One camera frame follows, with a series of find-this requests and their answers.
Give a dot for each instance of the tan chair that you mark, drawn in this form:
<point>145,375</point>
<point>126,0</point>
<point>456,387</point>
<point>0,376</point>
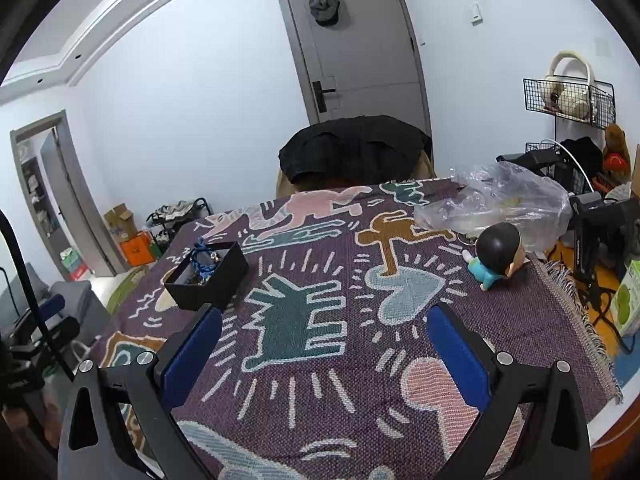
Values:
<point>424,169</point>

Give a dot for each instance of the grey cap on door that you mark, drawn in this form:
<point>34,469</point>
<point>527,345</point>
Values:
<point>325,12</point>

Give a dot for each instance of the patterned purple woven blanket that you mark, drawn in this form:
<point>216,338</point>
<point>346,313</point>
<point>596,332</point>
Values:
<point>324,369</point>

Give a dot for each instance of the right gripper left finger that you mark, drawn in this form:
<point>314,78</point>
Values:
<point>95,443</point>

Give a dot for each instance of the black desk device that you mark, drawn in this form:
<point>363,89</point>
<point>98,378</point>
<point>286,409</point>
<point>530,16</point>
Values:
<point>606,231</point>

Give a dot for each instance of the cardboard box on floor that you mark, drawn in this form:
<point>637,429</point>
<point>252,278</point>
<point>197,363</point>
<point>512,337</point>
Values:
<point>120,222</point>

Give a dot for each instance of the green white carton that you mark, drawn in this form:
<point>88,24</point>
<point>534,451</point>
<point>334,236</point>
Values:
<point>626,302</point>

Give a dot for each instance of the black door handle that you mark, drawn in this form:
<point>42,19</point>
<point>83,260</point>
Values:
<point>320,96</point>

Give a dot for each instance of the orange paper bag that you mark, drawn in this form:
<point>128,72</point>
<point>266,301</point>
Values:
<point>137,250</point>

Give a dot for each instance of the grey shelf cabinet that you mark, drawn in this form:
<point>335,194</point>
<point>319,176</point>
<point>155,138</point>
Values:
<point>59,202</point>

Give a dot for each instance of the green round floor mat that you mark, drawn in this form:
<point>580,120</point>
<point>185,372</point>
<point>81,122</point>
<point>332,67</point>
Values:
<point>125,288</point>

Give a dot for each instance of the white light switch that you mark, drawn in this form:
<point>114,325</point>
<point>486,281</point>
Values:
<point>476,16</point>

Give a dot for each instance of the black-haired boy figurine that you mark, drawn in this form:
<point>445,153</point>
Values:
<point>499,253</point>

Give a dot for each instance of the grey door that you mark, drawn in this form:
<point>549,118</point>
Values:
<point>370,57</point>

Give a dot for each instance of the cream handbag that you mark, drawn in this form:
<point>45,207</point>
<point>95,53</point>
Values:
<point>572,99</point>

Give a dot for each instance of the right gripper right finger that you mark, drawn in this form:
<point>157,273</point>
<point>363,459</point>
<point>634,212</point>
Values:
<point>553,443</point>

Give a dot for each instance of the brown plush toy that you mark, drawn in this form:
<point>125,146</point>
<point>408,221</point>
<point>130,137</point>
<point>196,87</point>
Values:
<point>615,153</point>

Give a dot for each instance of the black shoe rack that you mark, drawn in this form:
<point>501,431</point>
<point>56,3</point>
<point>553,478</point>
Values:
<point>165,222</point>

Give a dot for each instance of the clear plastic bag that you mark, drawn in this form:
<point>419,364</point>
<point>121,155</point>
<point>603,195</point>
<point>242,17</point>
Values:
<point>502,192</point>

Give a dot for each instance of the black jewelry box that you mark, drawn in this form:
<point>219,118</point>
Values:
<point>210,274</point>

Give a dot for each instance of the black wire wall basket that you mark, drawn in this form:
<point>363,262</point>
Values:
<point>602,95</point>

